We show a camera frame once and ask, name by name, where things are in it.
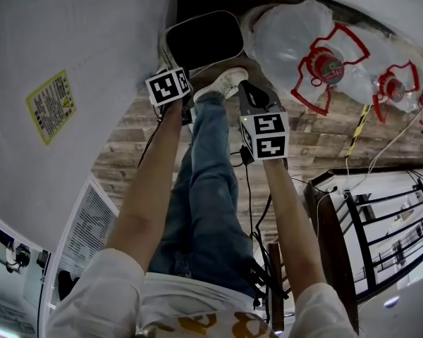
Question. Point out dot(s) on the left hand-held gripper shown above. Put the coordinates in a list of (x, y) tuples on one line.
[(167, 87)]

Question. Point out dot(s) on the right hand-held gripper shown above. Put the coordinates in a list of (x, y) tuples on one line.
[(269, 136)]

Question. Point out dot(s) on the white container with black inside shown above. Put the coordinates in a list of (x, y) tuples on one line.
[(204, 41)]

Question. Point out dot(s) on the person's right forearm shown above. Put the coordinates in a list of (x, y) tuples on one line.
[(289, 217)]

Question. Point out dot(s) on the person's left forearm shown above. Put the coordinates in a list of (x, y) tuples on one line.
[(144, 188)]

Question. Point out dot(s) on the person's white shoe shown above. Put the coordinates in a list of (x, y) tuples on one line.
[(225, 81)]

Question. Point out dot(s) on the person's blue jeans legs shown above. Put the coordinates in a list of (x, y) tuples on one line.
[(211, 188)]

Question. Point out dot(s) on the yellow black striped tape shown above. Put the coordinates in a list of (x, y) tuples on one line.
[(359, 130)]

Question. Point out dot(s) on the dark wooden board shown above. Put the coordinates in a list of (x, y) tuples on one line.
[(333, 231)]

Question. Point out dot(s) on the yellow warning label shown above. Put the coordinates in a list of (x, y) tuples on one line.
[(51, 106)]

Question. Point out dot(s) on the large white appliance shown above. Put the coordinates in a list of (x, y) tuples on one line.
[(56, 30)]

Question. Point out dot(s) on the black metal rack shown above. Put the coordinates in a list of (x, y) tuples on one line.
[(361, 224)]

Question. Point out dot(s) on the brown wooden stick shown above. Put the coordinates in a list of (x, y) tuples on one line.
[(276, 287)]

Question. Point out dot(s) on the printed white paper sheet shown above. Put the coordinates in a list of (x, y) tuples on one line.
[(88, 217)]

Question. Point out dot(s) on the person's white shirt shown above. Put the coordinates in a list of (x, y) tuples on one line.
[(102, 301)]

